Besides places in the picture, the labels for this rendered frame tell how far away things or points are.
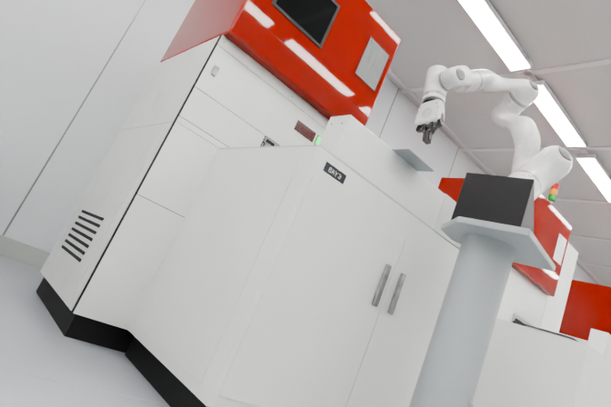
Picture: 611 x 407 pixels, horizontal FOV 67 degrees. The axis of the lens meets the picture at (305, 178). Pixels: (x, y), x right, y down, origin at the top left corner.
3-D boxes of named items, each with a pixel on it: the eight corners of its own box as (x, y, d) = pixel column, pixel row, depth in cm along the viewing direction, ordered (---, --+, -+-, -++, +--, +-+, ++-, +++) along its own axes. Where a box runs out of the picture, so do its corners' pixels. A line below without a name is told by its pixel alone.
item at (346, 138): (313, 154, 142) (330, 115, 146) (413, 226, 173) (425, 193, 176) (333, 154, 135) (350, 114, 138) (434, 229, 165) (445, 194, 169)
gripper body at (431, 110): (415, 100, 176) (411, 124, 172) (439, 93, 169) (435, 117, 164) (426, 111, 181) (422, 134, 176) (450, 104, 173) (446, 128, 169)
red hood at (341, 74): (158, 63, 235) (210, -27, 251) (274, 143, 281) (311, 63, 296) (229, 31, 176) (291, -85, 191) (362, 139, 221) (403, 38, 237)
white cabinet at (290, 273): (115, 352, 159) (217, 148, 180) (306, 404, 213) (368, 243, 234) (192, 443, 109) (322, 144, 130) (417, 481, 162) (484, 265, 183)
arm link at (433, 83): (451, 98, 174) (432, 106, 181) (455, 72, 179) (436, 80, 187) (437, 86, 170) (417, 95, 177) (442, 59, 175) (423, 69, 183)
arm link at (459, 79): (500, 80, 186) (458, 85, 167) (466, 94, 198) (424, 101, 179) (494, 59, 186) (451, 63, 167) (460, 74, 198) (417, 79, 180)
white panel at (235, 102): (173, 121, 172) (219, 35, 182) (320, 213, 217) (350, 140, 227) (176, 121, 169) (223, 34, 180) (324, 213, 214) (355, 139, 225)
